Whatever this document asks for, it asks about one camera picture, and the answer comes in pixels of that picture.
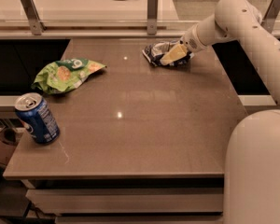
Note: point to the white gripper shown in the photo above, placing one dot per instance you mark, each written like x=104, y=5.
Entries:
x=190, y=42

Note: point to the blue chip bag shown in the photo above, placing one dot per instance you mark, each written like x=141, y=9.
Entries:
x=154, y=52

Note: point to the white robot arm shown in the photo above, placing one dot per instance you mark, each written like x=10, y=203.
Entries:
x=252, y=165

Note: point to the green chip bag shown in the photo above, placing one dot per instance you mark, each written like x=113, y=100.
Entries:
x=65, y=76

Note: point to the blue pepsi can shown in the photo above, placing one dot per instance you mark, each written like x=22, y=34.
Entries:
x=36, y=117

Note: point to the upper cabinet drawer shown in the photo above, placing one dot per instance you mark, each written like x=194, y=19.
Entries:
x=126, y=201

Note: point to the cabinet drawer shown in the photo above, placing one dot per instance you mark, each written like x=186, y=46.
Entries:
x=141, y=220
x=126, y=201

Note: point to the lower cabinet drawer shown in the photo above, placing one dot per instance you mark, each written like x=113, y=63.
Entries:
x=141, y=220

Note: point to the middle metal glass bracket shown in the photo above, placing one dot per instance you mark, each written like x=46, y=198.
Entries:
x=152, y=14

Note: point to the metal glass bracket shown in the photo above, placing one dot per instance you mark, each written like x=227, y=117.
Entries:
x=271, y=15
x=36, y=25
x=152, y=14

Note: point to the right metal glass bracket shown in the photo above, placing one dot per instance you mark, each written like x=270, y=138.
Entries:
x=271, y=15

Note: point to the left metal glass bracket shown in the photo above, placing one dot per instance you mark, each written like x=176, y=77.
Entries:
x=36, y=25

